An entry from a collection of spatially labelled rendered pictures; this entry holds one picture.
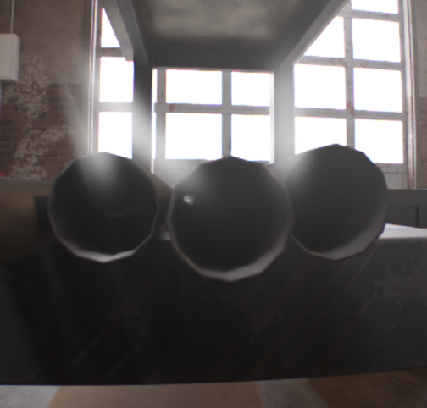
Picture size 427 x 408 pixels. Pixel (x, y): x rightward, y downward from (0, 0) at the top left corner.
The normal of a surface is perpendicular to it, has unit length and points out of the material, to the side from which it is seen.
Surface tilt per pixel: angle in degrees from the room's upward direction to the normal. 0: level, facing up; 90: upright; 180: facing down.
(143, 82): 90
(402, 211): 90
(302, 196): 105
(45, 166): 90
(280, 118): 90
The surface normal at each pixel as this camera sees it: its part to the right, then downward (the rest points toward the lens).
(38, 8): 0.08, -0.01
